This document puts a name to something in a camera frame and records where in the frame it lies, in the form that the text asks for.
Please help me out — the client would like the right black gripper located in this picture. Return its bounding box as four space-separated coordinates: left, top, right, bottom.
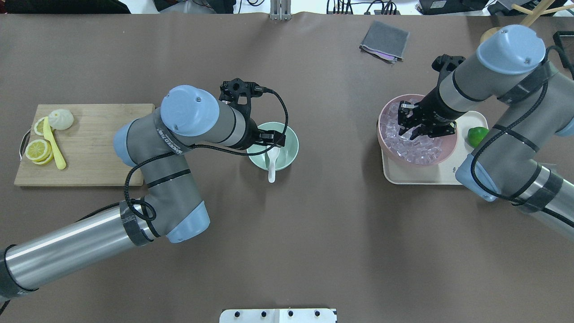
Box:
398 87 458 140

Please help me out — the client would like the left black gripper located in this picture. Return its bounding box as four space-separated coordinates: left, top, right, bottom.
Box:
238 118 286 150

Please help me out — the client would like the white ceramic spoon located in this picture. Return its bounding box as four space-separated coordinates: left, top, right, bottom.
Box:
266 146 281 183

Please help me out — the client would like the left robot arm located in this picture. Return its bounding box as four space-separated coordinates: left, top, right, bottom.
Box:
1 79 286 304

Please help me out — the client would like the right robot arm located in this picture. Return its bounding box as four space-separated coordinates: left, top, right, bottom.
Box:
398 25 574 240

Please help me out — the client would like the mint green bowl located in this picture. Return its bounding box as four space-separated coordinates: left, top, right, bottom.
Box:
249 122 299 171

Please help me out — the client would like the pile of clear ice cubes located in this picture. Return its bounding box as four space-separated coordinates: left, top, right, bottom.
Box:
379 102 444 166

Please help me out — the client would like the pink bowl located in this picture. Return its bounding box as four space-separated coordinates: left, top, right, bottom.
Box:
377 94 458 167

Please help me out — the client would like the cream plastic tray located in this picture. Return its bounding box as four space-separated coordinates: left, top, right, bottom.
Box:
379 111 488 185

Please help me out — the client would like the green lime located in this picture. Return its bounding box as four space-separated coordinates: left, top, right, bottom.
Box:
466 127 489 148

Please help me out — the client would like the grey folded cloth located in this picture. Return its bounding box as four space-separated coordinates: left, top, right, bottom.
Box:
359 21 410 64

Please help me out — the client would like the wooden cup stand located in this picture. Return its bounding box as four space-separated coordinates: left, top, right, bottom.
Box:
504 0 574 27

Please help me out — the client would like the wooden cutting board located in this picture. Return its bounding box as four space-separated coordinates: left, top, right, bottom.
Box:
14 104 155 187

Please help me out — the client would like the white steamed bun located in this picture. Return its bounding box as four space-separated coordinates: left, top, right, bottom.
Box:
48 109 74 131

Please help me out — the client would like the bottom lemon slice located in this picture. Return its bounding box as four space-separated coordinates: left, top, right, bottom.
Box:
32 151 54 165

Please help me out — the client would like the yellow plastic knife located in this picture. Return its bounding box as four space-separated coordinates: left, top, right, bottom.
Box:
43 117 66 170

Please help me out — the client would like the lemon slice under knife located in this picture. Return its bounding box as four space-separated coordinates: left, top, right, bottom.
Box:
33 117 48 137

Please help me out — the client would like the top lemon slice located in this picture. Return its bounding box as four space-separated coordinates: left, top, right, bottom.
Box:
25 139 52 162

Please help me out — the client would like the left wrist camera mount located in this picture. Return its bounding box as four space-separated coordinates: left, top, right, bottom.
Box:
218 78 267 119

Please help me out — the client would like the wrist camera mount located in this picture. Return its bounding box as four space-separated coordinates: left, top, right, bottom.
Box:
432 54 466 87
218 78 267 119

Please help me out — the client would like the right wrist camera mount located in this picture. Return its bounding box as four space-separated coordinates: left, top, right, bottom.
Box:
432 54 466 87

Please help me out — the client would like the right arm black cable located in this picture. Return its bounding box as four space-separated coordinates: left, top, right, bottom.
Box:
470 45 574 202

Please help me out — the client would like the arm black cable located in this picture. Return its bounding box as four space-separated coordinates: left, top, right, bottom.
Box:
470 45 574 202
78 87 289 221

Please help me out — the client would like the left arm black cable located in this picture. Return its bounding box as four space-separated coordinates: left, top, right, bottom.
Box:
78 87 289 221

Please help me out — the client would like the black frame tray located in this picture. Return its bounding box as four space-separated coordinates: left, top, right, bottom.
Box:
552 31 574 76

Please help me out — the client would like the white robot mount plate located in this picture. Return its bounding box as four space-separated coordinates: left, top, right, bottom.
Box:
219 307 338 323

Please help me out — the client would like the metal board handle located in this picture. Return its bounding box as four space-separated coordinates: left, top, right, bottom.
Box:
19 129 31 161

